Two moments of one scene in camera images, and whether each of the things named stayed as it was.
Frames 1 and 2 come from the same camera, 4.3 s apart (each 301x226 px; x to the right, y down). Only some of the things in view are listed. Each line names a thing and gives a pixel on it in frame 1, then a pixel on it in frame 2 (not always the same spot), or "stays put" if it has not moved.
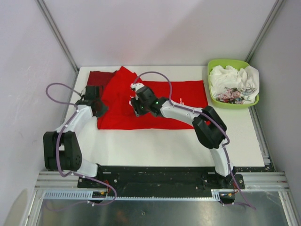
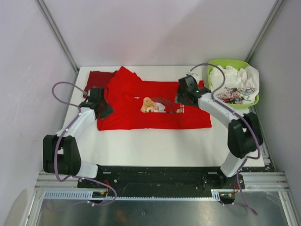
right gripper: (135, 101) → (179, 97)
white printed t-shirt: (229, 85) stays put
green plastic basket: (238, 64) stays put
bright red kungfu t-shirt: (118, 95) stays put
